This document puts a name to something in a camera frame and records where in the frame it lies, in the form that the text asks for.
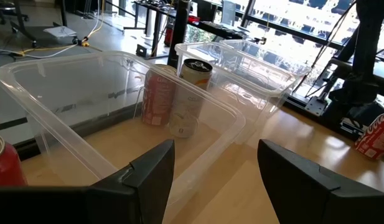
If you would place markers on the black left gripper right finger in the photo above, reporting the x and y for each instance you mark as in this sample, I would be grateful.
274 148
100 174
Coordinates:
303 199

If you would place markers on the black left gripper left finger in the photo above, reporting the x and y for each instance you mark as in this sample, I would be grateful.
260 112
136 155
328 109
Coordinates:
132 193

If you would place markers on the red Coca-Cola can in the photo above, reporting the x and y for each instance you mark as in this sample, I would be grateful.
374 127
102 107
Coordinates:
376 140

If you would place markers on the red soda can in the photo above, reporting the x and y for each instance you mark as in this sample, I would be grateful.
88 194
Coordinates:
6 165
157 99

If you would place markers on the white orange Celsius can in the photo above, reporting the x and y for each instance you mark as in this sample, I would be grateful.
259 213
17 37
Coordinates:
194 73

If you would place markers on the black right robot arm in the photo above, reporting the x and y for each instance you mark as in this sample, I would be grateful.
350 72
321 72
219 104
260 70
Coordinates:
366 46

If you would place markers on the red cylinder object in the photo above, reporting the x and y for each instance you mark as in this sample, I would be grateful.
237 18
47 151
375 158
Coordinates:
168 35

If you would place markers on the black stand pole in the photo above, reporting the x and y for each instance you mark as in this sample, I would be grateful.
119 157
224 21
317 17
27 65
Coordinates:
179 31

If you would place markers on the white paper sheet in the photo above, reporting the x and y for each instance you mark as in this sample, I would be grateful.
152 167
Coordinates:
59 31

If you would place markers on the black office desk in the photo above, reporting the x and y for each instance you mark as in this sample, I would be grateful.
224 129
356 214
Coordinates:
216 29

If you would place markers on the small red box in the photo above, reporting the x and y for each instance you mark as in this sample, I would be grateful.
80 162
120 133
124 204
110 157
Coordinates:
193 19

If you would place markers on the black rolling stand base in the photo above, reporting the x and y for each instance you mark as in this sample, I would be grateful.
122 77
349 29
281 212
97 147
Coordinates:
30 31

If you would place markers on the black office chair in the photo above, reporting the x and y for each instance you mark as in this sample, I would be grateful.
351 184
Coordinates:
5 6

